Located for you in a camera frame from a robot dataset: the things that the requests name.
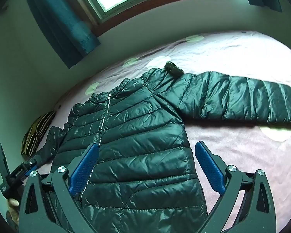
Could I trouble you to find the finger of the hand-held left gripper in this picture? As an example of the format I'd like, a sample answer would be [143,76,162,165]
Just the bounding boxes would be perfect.
[0,143,11,178]

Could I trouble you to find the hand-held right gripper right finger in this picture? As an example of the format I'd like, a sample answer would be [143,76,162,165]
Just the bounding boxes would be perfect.
[195,141,276,233]

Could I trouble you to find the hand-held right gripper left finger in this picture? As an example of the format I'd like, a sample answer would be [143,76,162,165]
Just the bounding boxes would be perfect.
[19,143,100,233]

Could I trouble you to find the dark green puffer jacket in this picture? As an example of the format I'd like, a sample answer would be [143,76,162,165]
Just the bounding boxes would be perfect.
[35,68,291,233]

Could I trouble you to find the person's left hand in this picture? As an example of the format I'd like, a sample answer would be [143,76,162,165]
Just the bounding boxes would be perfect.
[7,197,21,215]

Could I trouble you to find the striped pillow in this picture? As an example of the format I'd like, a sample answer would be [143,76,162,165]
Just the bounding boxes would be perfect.
[21,110,57,157]

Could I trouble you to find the small dark green pouch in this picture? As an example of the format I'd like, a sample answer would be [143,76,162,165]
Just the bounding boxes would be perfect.
[165,62,185,77]

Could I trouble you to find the pink bed sheet green dots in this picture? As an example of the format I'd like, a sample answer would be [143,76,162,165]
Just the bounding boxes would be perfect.
[36,30,291,233]

